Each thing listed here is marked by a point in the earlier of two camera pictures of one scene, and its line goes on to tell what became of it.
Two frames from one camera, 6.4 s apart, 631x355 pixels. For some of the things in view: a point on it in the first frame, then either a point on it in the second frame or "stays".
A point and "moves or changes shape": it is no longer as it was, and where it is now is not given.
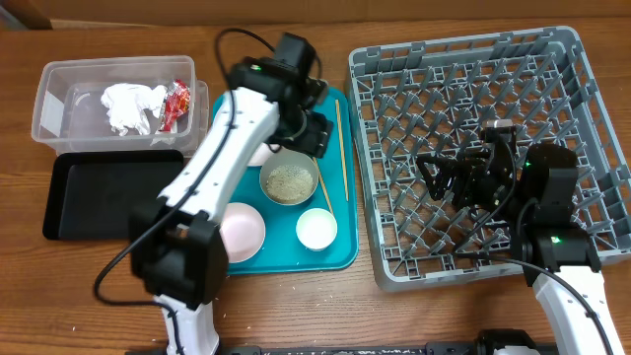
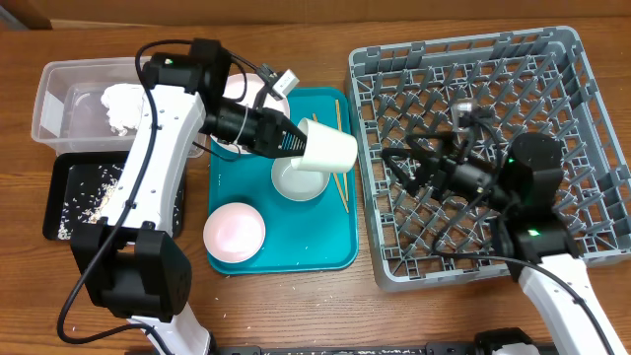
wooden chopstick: [326, 194] → [336, 180]
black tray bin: [92, 193] stays
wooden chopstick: [342, 153] stays
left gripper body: [305, 131] → [243, 125]
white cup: [316, 229] → [327, 150]
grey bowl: [289, 177] moves or changes shape
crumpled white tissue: [126, 103] stays
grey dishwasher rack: [410, 100] stays
